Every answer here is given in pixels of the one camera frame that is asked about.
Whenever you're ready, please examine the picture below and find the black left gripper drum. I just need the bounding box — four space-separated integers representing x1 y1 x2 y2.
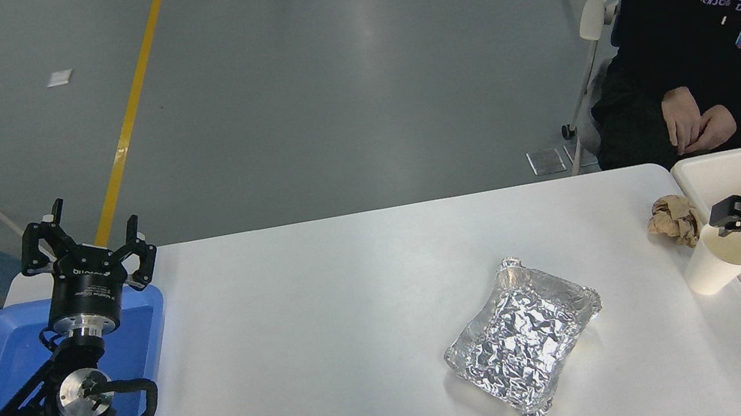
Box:
36 242 140 336

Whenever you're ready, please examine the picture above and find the white paper cup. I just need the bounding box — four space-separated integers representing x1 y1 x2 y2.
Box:
676 218 741 300

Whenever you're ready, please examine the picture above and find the person's left hand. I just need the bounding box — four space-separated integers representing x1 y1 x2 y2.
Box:
681 101 741 155

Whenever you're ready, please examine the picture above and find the person's right hand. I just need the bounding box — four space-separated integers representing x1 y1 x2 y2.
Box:
658 84 713 158

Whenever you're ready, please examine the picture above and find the crumpled tan paper ball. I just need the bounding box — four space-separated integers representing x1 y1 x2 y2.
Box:
642 190 706 256

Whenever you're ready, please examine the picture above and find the silver floor socket plate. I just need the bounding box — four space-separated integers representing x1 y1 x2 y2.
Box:
526 145 568 178

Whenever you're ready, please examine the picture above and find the crumpled silver foil tray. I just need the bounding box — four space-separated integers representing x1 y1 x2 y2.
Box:
429 243 621 416

